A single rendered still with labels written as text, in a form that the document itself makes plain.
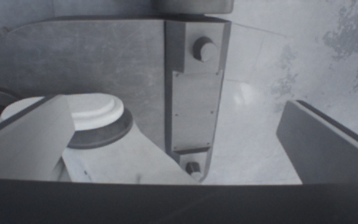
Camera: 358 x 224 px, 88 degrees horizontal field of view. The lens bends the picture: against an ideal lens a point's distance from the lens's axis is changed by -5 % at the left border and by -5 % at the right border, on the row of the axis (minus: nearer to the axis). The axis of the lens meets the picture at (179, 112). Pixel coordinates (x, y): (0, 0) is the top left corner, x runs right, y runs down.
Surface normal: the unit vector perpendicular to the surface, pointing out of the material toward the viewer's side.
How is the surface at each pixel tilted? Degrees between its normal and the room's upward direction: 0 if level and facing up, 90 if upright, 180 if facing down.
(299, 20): 0
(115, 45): 0
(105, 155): 90
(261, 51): 0
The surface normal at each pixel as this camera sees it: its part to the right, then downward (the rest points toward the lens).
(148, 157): 0.03, -0.86
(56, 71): 0.21, 0.51
